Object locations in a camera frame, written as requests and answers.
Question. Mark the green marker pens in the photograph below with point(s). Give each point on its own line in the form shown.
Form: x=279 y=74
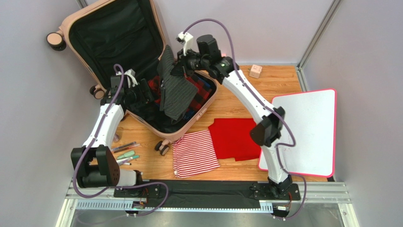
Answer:
x=125 y=158

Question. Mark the dark pinstripe shirt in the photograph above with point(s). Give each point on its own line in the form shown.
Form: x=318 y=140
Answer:
x=176 y=91

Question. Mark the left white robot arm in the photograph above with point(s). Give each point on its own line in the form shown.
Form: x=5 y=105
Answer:
x=94 y=164

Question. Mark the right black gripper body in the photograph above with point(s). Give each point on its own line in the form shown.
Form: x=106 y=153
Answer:
x=180 y=66

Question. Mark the red black plaid shirt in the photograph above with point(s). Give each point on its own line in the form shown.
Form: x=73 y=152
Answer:
x=182 y=102

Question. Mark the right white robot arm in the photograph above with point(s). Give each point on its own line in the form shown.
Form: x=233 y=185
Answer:
x=268 y=119

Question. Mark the pink suitcase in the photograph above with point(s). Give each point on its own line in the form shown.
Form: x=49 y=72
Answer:
x=124 y=38

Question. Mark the red white striped cloth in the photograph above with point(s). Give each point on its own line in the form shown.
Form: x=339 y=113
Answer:
x=194 y=154

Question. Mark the white board pink edge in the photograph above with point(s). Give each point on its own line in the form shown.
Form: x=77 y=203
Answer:
x=311 y=117

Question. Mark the blue plaid shirt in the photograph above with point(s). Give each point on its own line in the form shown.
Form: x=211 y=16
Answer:
x=201 y=97

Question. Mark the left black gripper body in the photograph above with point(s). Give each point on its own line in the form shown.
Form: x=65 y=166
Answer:
x=137 y=98

